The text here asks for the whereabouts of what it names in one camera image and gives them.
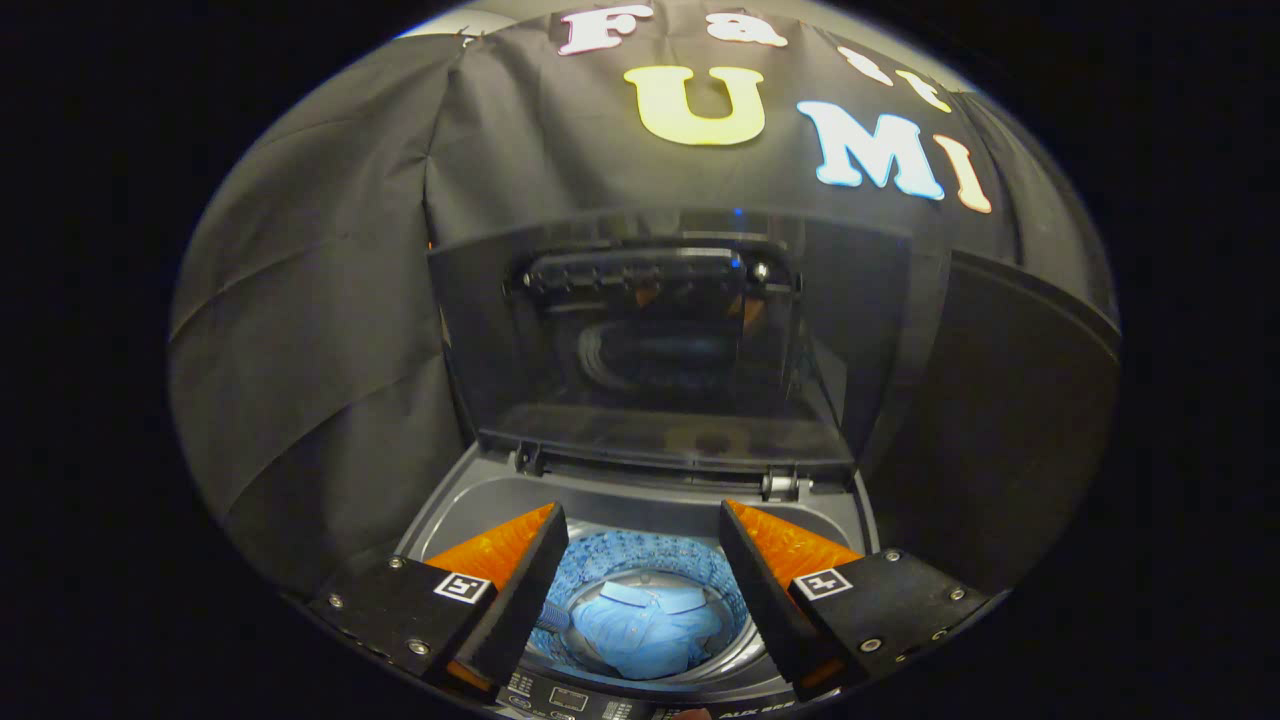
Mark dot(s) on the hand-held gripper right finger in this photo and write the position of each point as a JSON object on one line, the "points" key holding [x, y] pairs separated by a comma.
{"points": [[765, 590]]}

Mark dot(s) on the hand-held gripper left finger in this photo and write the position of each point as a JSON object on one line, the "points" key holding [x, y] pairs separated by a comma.
{"points": [[520, 590]]}

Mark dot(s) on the light blue polo shirt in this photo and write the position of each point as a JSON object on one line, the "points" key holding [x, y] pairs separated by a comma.
{"points": [[640, 630]]}

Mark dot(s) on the grey washing machine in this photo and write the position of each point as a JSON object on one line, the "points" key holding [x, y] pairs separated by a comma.
{"points": [[640, 505]]}

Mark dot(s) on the black backdrop cloth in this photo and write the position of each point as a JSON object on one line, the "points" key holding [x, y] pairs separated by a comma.
{"points": [[330, 300]]}

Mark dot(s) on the beige cabinet with dark frame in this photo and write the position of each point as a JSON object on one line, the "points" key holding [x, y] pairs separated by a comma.
{"points": [[1000, 400]]}

